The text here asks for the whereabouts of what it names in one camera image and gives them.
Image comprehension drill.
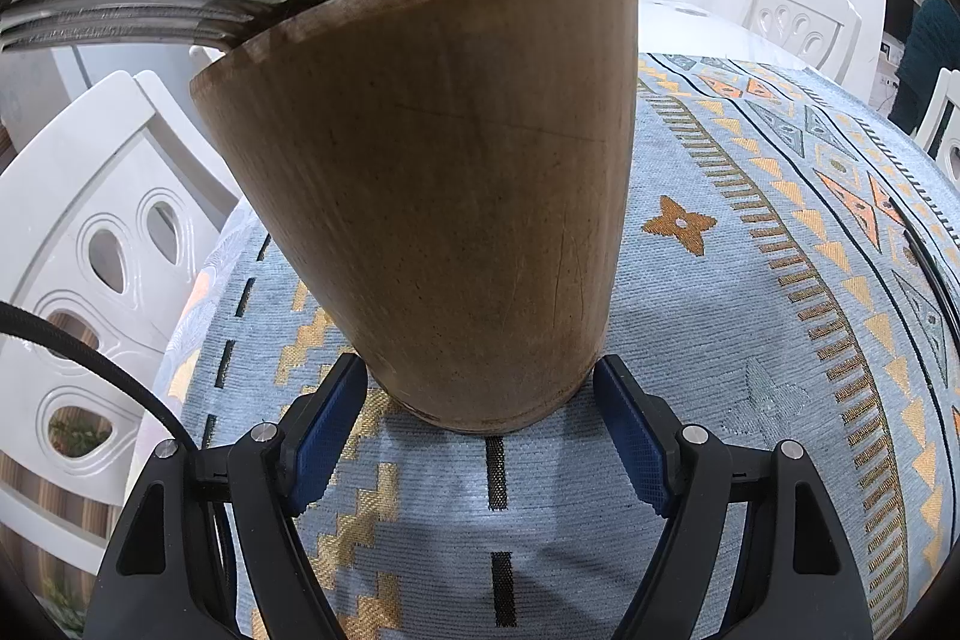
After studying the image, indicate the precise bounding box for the blue patterned table runner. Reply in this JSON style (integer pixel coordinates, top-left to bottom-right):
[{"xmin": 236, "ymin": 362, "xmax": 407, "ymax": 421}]
[{"xmin": 161, "ymin": 51, "xmax": 960, "ymax": 640}]

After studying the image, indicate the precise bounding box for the wooden utensil holder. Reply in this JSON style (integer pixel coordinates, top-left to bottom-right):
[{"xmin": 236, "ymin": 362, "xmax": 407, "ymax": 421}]
[{"xmin": 189, "ymin": 0, "xmax": 638, "ymax": 435}]

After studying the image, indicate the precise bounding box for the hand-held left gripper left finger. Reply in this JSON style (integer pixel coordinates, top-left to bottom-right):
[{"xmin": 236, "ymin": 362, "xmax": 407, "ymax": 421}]
[{"xmin": 81, "ymin": 351, "xmax": 370, "ymax": 640}]

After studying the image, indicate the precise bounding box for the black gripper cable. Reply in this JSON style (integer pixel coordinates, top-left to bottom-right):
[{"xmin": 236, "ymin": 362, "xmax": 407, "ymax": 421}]
[{"xmin": 0, "ymin": 300, "xmax": 235, "ymax": 618}]

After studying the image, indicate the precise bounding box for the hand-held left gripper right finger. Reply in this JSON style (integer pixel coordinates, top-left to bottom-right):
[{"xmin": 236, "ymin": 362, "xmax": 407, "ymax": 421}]
[{"xmin": 592, "ymin": 353, "xmax": 876, "ymax": 640}]

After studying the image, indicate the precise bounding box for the metal fork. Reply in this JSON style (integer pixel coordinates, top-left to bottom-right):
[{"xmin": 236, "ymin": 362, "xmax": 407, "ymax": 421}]
[{"xmin": 0, "ymin": 0, "xmax": 342, "ymax": 58}]

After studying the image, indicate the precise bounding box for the dark teal cloth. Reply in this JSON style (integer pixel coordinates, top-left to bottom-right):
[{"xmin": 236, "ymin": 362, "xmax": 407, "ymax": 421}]
[{"xmin": 896, "ymin": 0, "xmax": 960, "ymax": 125}]

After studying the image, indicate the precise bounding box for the pale floral tablecloth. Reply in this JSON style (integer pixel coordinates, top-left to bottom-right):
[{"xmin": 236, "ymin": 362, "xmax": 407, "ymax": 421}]
[{"xmin": 154, "ymin": 205, "xmax": 260, "ymax": 431}]

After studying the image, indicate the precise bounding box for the green plant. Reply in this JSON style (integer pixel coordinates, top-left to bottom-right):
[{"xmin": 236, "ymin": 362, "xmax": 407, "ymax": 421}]
[{"xmin": 41, "ymin": 411, "xmax": 110, "ymax": 637}]

